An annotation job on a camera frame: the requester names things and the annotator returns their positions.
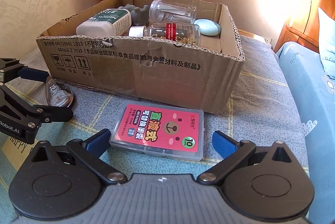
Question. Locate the grey rubber animal toy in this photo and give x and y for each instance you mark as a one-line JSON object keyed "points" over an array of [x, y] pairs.
{"points": [[139, 16]]}

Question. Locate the blue floral pillow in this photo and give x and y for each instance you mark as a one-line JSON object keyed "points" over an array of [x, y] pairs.
{"points": [[326, 43]]}

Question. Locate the checked blue grey blanket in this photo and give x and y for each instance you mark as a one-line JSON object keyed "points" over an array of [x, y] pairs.
{"points": [[261, 108]]}

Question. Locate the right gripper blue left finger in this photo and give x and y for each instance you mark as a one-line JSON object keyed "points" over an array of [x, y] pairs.
{"points": [[98, 143]]}

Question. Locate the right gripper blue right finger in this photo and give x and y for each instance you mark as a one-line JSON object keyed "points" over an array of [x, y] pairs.
{"points": [[223, 144]]}

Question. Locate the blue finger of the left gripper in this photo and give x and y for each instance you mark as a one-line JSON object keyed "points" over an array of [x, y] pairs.
{"points": [[33, 74], [50, 114]]}

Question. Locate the pink card case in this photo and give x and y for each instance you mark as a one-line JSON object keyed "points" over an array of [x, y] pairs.
{"points": [[159, 130]]}

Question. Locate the clear plastic jar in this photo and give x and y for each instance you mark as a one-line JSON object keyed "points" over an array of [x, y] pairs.
{"points": [[163, 12]]}

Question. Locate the wooden headboard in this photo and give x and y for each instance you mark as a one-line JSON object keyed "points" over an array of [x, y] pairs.
{"points": [[302, 26]]}

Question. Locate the yellow paper card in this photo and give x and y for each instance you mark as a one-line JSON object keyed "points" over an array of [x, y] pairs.
{"points": [[16, 151]]}

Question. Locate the blue floral bed sheet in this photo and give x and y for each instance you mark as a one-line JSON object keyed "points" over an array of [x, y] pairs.
{"points": [[313, 93]]}

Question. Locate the white green medical bottle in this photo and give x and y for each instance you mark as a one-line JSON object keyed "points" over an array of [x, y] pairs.
{"points": [[106, 23]]}

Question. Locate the open cardboard box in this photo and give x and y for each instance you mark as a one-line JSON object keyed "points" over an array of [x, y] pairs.
{"points": [[199, 77]]}

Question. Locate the capsule bottle with silver cap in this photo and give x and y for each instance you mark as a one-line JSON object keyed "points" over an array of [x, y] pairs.
{"points": [[177, 32]]}

